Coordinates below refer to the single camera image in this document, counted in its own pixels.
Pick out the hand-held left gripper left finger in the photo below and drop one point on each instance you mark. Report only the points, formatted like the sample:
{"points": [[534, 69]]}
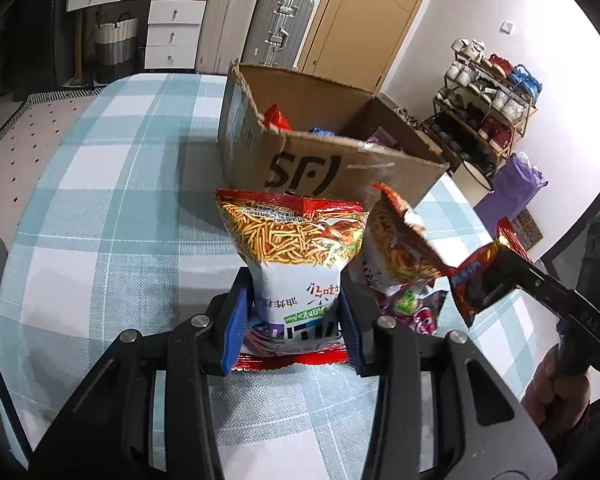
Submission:
{"points": [[235, 325]]}

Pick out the large purple candy packet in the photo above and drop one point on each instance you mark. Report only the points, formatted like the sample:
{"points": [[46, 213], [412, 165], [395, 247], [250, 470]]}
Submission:
{"points": [[415, 310]]}

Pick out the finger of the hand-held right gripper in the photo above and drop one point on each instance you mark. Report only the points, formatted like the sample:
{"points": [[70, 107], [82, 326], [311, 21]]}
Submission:
{"points": [[535, 280]]}

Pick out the blue cookie packet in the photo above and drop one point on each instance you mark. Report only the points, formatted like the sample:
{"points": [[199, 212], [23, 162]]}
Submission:
{"points": [[322, 131]]}

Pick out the pile of loose sneakers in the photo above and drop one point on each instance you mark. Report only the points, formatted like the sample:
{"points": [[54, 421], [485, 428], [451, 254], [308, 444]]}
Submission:
{"points": [[412, 120]]}

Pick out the woven laundry basket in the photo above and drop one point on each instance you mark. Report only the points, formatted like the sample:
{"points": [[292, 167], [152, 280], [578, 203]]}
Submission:
{"points": [[115, 42]]}

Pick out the dotted white rug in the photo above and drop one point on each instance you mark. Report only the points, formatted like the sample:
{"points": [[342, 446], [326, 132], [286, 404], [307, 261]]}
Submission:
{"points": [[20, 160]]}

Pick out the small purple candy packet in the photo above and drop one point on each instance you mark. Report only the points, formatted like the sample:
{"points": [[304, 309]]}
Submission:
{"points": [[380, 140]]}

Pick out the white wall switch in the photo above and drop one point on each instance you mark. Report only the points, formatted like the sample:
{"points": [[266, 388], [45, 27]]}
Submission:
{"points": [[506, 26]]}

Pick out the black refrigerator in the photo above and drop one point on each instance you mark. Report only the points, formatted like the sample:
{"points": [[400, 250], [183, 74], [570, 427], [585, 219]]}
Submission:
{"points": [[35, 35]]}

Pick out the wooden door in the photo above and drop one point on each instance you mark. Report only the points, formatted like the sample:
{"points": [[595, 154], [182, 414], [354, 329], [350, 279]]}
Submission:
{"points": [[365, 20]]}

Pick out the brown cardboard box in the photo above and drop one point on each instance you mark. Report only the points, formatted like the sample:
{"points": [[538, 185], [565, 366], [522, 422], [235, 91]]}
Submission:
{"points": [[300, 165]]}

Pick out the red snack bag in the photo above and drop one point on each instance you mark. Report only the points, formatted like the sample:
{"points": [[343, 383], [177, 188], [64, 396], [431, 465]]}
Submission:
{"points": [[277, 117]]}

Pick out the beige suitcase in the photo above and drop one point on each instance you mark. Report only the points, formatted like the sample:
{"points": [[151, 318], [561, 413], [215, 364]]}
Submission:
{"points": [[227, 15]]}

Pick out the purple plastic bag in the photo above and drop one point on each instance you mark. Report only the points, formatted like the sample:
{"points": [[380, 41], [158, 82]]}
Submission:
{"points": [[510, 185]]}

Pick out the shelved assorted shoes collection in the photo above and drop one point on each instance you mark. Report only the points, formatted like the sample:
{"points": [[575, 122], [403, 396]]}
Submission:
{"points": [[495, 130]]}

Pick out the cream waste bin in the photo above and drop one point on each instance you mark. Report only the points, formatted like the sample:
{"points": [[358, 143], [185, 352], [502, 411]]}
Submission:
{"points": [[462, 185]]}

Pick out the grey suitcase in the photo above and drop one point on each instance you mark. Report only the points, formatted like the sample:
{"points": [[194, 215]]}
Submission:
{"points": [[280, 20]]}

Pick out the white drawer dresser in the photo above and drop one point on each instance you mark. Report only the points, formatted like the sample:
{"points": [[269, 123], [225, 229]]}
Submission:
{"points": [[175, 10]]}

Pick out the red chocolate cookie packet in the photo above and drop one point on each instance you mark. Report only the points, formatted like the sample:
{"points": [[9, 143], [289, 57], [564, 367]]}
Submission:
{"points": [[472, 280]]}

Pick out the person's right hand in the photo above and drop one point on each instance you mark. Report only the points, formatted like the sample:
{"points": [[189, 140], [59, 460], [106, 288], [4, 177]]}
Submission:
{"points": [[545, 390]]}

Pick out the wooden shoe rack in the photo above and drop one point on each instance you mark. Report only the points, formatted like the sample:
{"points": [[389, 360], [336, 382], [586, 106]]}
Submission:
{"points": [[526, 120]]}

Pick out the patterned floor mat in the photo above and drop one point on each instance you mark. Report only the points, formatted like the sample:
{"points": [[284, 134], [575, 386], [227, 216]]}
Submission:
{"points": [[526, 230]]}

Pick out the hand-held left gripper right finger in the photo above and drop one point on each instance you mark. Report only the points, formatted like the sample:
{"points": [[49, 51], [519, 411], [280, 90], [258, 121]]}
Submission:
{"points": [[352, 330]]}

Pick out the fried noodle snack packet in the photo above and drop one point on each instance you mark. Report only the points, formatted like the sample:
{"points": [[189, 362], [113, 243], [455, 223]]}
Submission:
{"points": [[290, 250], [400, 255]]}

